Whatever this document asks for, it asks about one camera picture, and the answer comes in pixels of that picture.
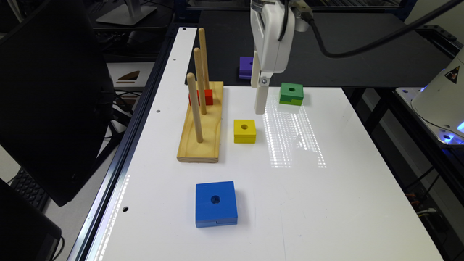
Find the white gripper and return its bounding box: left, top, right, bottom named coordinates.
left=250, top=1, right=296, bottom=115

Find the yellow wooden block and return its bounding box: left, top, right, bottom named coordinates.
left=234, top=120, right=257, bottom=144

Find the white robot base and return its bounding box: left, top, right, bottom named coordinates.
left=396, top=51, right=463, bottom=146

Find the purple wooden block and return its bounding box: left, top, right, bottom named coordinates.
left=239, top=57, right=254, bottom=80

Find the green wooden block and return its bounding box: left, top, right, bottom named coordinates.
left=279, top=83, right=304, bottom=106

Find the red wooden block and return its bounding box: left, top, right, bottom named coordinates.
left=188, top=89, right=214, bottom=106

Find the blue wooden block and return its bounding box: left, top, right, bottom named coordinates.
left=195, top=181, right=238, bottom=228

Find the middle wooden peg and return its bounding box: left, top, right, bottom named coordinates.
left=193, top=47, right=207, bottom=115

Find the wooden peg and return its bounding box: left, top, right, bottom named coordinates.
left=193, top=47, right=207, bottom=115
left=186, top=72, right=203, bottom=143
left=198, top=28, right=210, bottom=90

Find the front wooden peg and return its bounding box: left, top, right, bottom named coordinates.
left=186, top=72, right=203, bottom=143

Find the rear wooden peg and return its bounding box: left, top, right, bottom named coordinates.
left=198, top=28, right=210, bottom=90

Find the wooden peg base board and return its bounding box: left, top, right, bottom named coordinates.
left=177, top=81, right=224, bottom=163

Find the silver monitor stand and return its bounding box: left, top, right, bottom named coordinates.
left=96, top=0, right=157, bottom=26

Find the black mat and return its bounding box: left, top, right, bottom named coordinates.
left=199, top=11, right=451, bottom=88

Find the black monitor back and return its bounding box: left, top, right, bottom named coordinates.
left=1, top=0, right=114, bottom=206

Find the black keyboard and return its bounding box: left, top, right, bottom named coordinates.
left=11, top=168, right=49, bottom=212

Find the black monitor corner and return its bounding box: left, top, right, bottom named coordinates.
left=1, top=181, right=62, bottom=261

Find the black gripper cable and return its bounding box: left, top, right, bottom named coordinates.
left=277, top=0, right=464, bottom=59

